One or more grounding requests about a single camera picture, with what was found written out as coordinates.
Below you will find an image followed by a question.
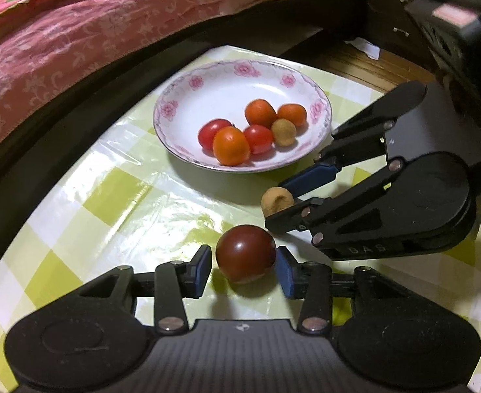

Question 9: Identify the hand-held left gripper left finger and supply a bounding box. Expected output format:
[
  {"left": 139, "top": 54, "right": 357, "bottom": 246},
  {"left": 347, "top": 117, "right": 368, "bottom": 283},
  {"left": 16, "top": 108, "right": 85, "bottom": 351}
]
[{"left": 77, "top": 245, "right": 213, "bottom": 334}]

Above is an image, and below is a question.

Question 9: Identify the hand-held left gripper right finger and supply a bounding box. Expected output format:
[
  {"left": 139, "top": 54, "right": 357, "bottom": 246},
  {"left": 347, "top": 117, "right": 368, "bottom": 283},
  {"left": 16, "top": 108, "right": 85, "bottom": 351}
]
[{"left": 277, "top": 246, "right": 397, "bottom": 334}]

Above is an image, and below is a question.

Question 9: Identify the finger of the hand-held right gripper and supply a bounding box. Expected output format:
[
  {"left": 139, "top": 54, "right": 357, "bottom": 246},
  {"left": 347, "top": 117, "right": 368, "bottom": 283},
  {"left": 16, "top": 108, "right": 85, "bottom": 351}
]
[
  {"left": 279, "top": 81, "right": 428, "bottom": 198},
  {"left": 264, "top": 158, "right": 406, "bottom": 250}
]

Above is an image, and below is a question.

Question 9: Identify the dented brown longan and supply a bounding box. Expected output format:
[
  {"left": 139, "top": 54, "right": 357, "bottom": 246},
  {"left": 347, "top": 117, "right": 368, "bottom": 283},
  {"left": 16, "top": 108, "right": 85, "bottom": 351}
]
[{"left": 261, "top": 187, "right": 296, "bottom": 216}]

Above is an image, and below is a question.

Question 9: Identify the dark red tomato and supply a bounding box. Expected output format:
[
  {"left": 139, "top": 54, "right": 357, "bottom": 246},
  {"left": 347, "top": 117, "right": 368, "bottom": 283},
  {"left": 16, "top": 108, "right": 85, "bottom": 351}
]
[{"left": 215, "top": 224, "right": 277, "bottom": 284}]

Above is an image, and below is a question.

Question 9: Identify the round brown longan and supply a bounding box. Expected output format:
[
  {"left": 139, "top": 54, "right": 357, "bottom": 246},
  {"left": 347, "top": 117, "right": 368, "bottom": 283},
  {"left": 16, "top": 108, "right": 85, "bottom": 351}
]
[{"left": 271, "top": 118, "right": 297, "bottom": 147}]

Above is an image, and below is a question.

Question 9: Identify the small orange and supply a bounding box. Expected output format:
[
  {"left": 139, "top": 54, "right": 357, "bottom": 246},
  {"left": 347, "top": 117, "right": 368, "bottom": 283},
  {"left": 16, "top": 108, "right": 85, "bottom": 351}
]
[
  {"left": 277, "top": 103, "right": 308, "bottom": 127},
  {"left": 245, "top": 99, "right": 278, "bottom": 129}
]

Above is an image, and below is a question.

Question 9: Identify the large orange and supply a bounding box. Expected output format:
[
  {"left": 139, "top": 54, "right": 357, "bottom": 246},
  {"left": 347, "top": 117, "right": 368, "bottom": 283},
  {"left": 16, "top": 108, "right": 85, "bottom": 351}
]
[{"left": 212, "top": 126, "right": 251, "bottom": 167}]

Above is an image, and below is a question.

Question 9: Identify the white floral plate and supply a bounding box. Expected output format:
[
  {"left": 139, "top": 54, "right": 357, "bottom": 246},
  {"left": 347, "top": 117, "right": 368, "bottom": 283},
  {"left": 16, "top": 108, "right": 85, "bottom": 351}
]
[{"left": 153, "top": 60, "right": 333, "bottom": 174}]

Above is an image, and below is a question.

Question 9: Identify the white paper scrap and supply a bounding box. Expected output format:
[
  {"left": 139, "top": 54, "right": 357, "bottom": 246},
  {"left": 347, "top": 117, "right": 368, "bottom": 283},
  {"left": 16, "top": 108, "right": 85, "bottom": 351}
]
[{"left": 344, "top": 37, "right": 383, "bottom": 59}]

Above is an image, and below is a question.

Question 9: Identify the dark wooden nightstand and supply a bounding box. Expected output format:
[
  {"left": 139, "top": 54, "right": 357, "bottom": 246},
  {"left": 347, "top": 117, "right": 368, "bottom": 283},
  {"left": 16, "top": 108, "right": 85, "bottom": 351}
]
[{"left": 361, "top": 0, "right": 444, "bottom": 75}]

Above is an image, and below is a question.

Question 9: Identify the pink floral blanket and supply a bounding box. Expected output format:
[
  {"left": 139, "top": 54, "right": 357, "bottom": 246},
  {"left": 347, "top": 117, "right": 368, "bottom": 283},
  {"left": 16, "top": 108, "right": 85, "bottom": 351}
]
[{"left": 0, "top": 0, "right": 364, "bottom": 164}]

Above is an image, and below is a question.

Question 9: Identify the black bed frame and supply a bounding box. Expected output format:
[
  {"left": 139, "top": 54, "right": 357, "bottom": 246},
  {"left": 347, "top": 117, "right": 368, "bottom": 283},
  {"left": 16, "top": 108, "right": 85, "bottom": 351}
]
[{"left": 0, "top": 0, "right": 366, "bottom": 283}]

